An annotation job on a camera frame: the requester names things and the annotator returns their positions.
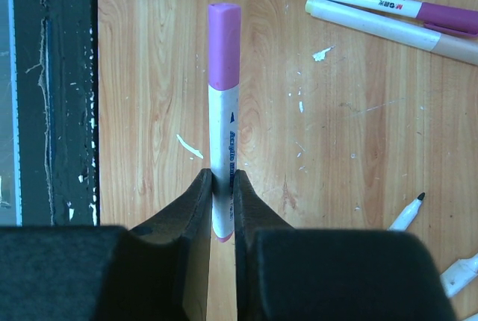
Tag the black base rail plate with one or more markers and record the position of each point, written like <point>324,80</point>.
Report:
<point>57,105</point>

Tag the pink cap marker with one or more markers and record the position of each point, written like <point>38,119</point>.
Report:
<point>224,24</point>
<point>459,275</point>

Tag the black cap marker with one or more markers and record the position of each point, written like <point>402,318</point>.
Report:
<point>408,214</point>

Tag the green cap marker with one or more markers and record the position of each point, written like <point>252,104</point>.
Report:
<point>473,317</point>

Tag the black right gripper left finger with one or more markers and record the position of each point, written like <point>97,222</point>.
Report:
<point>157,270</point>

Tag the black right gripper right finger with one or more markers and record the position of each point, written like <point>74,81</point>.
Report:
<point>287,273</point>

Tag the beige cap marker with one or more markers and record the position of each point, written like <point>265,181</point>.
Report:
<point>394,30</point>

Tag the aluminium frame rails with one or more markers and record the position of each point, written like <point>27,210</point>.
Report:
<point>11,202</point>

